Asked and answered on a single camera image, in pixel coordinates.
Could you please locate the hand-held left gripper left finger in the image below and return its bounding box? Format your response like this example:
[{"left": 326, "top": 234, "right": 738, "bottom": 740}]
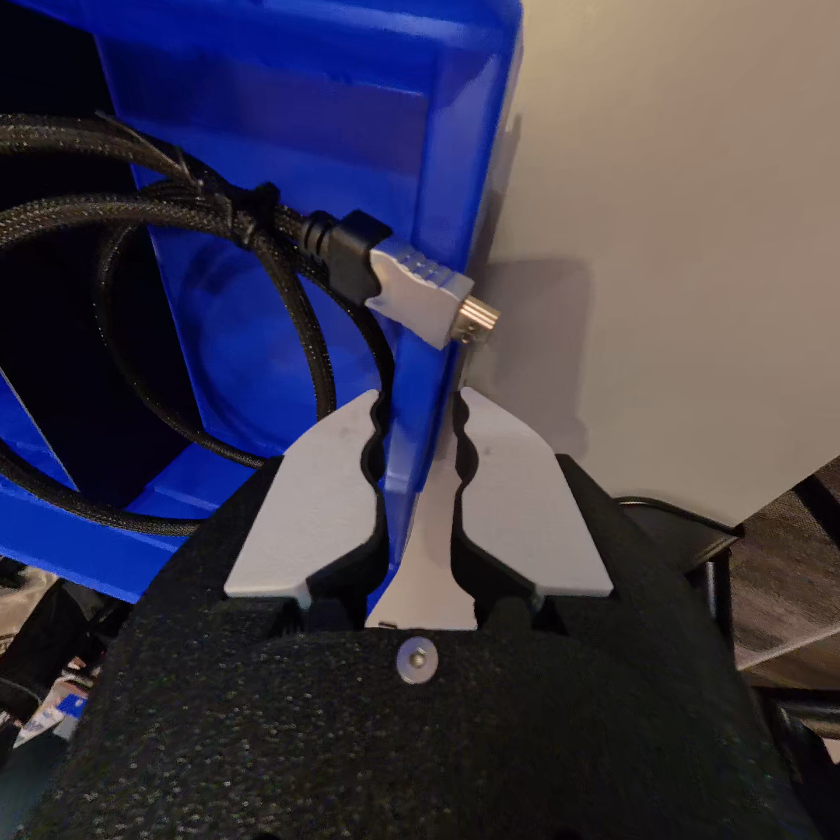
[{"left": 224, "top": 389, "right": 391, "bottom": 621}]

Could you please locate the black braided cable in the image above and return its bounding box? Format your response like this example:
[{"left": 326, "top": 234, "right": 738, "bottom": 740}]
[{"left": 0, "top": 112, "right": 503, "bottom": 536}]

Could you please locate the blue plastic bin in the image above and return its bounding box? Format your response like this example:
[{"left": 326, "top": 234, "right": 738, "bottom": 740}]
[{"left": 0, "top": 0, "right": 526, "bottom": 605}]

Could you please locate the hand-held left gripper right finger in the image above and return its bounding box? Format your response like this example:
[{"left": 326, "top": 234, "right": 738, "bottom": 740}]
[{"left": 451, "top": 387, "right": 614, "bottom": 624}]

